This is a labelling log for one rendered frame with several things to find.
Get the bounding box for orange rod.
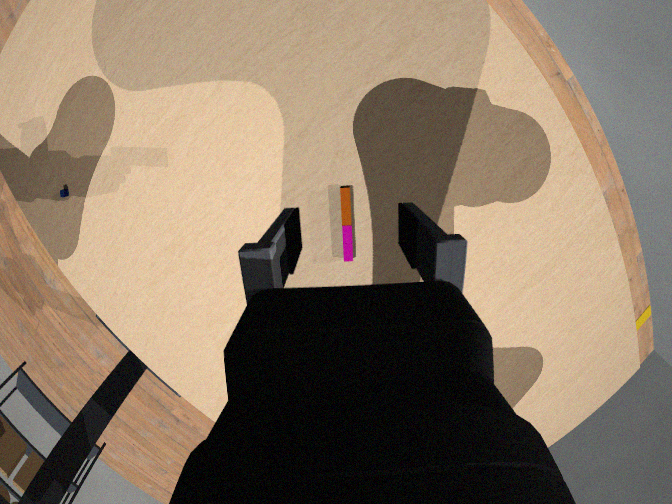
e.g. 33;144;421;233
340;186;351;226

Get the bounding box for magenta rod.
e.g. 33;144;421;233
342;224;352;244
343;244;353;261

